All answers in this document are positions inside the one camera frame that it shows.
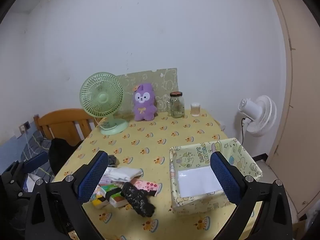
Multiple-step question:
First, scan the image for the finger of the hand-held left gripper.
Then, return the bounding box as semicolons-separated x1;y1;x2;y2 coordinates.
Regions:
5;151;50;180

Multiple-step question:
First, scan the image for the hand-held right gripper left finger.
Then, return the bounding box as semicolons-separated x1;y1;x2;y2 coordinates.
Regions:
24;151;109;240

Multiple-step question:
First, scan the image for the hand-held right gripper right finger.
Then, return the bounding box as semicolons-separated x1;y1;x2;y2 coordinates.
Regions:
209;151;293;240

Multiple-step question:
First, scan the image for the clear plastic packet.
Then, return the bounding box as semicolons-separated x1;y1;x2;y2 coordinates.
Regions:
99;175;118;187

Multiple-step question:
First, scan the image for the green tissue pack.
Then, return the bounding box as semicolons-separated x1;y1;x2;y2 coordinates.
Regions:
100;184;120;197

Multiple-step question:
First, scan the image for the yellow tissue pack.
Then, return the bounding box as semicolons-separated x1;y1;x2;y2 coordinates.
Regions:
91;192;110;209

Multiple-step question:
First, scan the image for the black banded small pack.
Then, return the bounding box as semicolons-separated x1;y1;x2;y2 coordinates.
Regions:
104;189;122;201

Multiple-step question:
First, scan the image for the white cloth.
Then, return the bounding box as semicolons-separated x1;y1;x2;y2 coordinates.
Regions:
105;167;143;182

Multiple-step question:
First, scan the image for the white orange tissue pack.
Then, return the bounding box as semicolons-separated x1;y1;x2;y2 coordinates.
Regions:
109;194;130;208

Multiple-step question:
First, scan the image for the printed fabric storage box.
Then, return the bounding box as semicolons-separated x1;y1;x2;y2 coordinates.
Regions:
169;137;263;215

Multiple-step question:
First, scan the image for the black plastic bag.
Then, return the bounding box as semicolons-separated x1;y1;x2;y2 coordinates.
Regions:
121;182;155;217

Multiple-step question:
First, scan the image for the pink packet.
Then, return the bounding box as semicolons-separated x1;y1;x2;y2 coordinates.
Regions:
132;179;160;197

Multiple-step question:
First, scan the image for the grey plaid pillow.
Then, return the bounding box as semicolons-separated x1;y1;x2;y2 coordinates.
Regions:
21;131;54;180

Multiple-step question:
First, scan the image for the white garment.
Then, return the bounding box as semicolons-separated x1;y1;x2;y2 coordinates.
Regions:
26;174;40;192

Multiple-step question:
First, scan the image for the black garment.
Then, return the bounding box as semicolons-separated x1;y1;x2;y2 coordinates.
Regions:
48;138;83;178

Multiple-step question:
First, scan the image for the white liner sheet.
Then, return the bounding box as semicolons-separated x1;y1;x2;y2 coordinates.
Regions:
177;165;223;198

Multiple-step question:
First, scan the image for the wooden bed headboard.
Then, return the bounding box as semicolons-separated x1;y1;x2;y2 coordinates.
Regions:
34;108;97;140

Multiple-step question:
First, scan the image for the yellow printed tablecloth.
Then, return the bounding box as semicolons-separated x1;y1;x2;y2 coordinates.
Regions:
51;109;263;240

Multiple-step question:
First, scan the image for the white standing fan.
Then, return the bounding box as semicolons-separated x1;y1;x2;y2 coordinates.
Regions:
238;95;277;137

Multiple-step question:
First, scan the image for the cotton swab container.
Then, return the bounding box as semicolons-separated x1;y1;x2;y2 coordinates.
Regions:
190;102;201;117

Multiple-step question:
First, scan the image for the green desk fan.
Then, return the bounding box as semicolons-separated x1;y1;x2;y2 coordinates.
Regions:
79;72;129;135

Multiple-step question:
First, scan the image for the glass jar with dark lid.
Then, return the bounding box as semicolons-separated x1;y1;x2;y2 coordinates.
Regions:
166;92;185;118

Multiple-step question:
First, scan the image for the purple plush toy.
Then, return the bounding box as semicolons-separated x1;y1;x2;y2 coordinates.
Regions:
132;83;158;122

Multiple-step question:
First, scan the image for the beige door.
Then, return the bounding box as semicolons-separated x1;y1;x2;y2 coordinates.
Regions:
265;0;320;220

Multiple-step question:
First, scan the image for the olive patterned board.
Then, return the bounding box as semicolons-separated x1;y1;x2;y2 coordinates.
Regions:
115;68;178;114

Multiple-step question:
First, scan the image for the white charger cable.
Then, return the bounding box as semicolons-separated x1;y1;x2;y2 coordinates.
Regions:
22;127;33;159

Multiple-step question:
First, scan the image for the black fan power cable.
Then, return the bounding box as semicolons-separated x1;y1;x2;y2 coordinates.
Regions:
241;118;247;144

